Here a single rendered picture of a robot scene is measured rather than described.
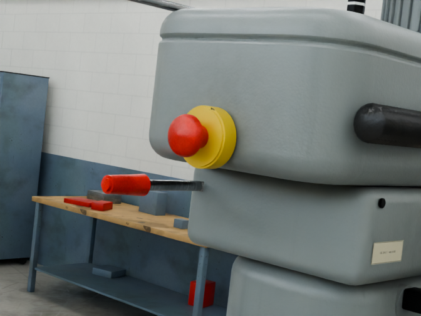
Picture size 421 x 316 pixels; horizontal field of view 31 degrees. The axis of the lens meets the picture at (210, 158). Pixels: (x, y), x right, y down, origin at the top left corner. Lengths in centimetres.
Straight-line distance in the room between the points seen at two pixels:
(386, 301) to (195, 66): 33
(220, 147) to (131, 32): 691
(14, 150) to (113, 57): 142
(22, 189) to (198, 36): 755
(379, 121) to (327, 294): 23
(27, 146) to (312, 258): 754
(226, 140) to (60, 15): 785
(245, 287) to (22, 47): 824
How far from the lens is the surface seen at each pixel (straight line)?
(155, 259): 719
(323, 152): 69
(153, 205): 673
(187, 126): 70
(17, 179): 825
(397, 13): 109
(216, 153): 72
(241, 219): 84
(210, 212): 88
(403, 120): 70
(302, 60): 69
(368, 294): 85
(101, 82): 786
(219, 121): 72
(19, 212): 832
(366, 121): 68
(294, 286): 85
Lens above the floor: 178
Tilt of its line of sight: 3 degrees down
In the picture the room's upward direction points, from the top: 6 degrees clockwise
